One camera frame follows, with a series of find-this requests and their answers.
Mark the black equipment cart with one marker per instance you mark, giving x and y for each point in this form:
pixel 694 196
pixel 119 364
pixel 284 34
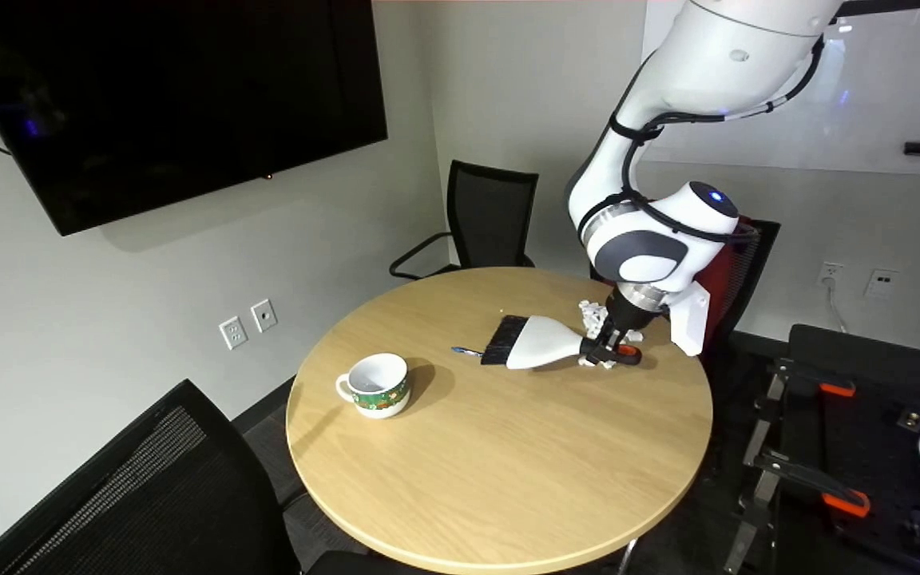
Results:
pixel 885 357

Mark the glossy whiteboard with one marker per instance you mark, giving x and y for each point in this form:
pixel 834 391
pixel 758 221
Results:
pixel 885 98

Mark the black wall mounted television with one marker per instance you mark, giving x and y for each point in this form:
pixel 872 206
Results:
pixel 162 85

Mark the white wall outlet plate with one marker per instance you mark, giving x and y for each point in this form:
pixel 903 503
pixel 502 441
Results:
pixel 235 334
pixel 264 313
pixel 833 271
pixel 880 278

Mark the black office chair with armrests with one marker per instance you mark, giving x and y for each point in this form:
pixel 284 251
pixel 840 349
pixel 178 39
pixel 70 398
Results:
pixel 162 500

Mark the black chair holding red cloth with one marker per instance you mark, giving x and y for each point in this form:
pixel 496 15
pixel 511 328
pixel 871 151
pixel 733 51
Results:
pixel 766 267

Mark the black mesh back chair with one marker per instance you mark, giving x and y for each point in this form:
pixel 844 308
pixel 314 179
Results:
pixel 492 212

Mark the pile of small white pieces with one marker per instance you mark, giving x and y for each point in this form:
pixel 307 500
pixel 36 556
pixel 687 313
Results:
pixel 592 313

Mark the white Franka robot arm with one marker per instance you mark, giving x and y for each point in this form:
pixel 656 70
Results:
pixel 735 42

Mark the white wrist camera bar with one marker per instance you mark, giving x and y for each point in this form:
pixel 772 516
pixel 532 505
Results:
pixel 691 321

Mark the white and green mug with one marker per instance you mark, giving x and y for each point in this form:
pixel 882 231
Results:
pixel 374 383

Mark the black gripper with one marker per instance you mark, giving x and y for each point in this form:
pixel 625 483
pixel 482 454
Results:
pixel 625 313

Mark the blue pen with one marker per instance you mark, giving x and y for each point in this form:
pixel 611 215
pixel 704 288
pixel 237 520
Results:
pixel 464 351

